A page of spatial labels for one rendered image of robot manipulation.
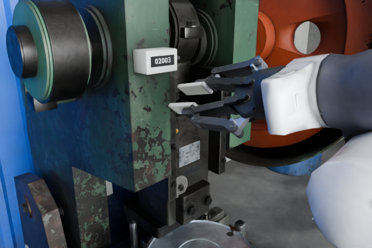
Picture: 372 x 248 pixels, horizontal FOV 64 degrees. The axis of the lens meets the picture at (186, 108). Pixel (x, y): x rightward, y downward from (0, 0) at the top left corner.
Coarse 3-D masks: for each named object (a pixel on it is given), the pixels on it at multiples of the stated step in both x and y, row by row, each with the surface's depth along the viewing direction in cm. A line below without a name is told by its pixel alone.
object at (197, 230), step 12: (180, 228) 90; (192, 228) 90; (204, 228) 90; (216, 228) 90; (228, 228) 90; (156, 240) 85; (168, 240) 85; (180, 240) 85; (192, 240) 84; (204, 240) 84; (216, 240) 85; (228, 240) 85; (240, 240) 85
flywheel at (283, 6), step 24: (264, 0) 92; (288, 0) 86; (312, 0) 81; (336, 0) 77; (360, 0) 70; (264, 24) 90; (288, 24) 88; (336, 24) 78; (360, 24) 71; (264, 48) 91; (288, 48) 89; (336, 48) 79; (360, 48) 72; (264, 120) 100; (264, 144) 98; (288, 144) 91
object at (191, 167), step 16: (176, 112) 72; (176, 128) 69; (192, 128) 73; (176, 144) 71; (192, 144) 74; (208, 144) 79; (192, 160) 76; (192, 176) 77; (144, 192) 79; (192, 192) 74; (208, 192) 78; (144, 208) 81; (160, 208) 75; (176, 208) 75; (192, 208) 73; (208, 208) 80
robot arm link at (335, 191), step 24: (360, 144) 30; (336, 168) 27; (360, 168) 25; (312, 192) 29; (336, 192) 26; (360, 192) 25; (336, 216) 26; (360, 216) 24; (336, 240) 27; (360, 240) 25
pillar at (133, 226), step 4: (132, 224) 85; (136, 224) 86; (132, 228) 85; (136, 228) 86; (132, 232) 86; (136, 232) 86; (132, 236) 86; (136, 236) 86; (132, 240) 86; (136, 240) 87; (132, 244) 87; (136, 244) 87
